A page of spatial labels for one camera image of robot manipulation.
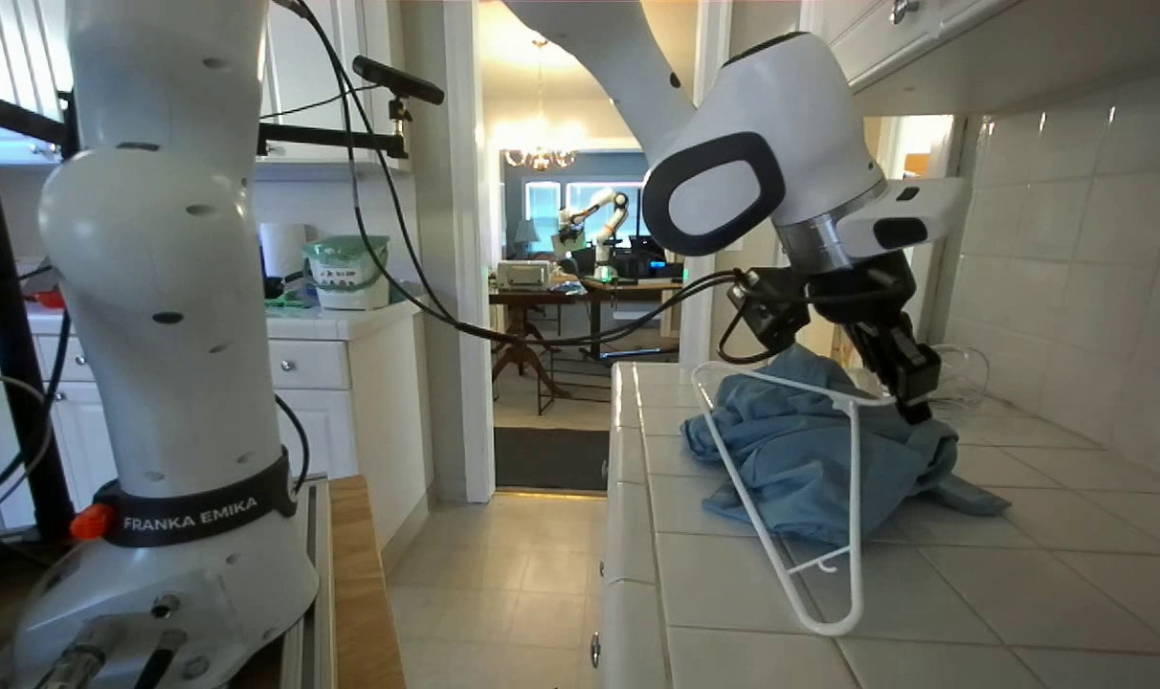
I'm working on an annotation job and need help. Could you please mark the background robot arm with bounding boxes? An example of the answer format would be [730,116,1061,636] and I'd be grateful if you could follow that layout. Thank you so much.
[554,187,628,276]

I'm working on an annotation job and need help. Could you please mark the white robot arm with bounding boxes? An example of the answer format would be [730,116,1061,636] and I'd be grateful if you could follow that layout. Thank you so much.
[0,0,966,689]

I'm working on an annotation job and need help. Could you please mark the white plastic bucket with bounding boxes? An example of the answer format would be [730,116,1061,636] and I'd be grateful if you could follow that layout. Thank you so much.
[305,234,392,310]

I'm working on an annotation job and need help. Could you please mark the white background cabinet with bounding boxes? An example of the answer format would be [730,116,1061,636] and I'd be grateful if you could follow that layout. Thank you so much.
[30,301,427,555]

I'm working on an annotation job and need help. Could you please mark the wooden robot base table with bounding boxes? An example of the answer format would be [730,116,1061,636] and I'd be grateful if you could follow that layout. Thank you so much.
[275,477,406,689]

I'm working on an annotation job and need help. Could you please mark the wooden dining table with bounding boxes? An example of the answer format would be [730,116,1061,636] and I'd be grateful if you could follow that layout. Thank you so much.
[488,284,679,405]

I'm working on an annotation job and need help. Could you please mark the blue towel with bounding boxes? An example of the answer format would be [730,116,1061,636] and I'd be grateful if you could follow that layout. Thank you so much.
[681,344,1009,542]

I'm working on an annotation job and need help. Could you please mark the chandelier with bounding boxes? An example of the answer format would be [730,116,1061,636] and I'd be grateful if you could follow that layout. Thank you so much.
[501,142,573,171]

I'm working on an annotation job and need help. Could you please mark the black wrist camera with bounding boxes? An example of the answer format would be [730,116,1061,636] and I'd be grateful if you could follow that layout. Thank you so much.
[730,269,809,350]

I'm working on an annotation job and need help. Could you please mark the white upper cabinet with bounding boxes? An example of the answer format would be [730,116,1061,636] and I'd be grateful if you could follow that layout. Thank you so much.
[799,0,1013,89]

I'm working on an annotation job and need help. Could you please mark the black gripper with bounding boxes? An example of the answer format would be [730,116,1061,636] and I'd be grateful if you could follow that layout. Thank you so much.
[809,252,942,426]

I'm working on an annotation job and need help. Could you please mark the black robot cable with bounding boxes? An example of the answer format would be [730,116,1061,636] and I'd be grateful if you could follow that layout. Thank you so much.
[266,0,783,366]

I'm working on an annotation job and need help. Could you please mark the white plastic clothes hanger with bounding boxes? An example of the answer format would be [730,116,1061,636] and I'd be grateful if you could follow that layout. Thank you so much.
[681,358,901,638]

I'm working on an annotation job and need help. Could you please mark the black camera stand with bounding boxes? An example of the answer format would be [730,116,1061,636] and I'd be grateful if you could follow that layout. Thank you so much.
[0,49,449,551]

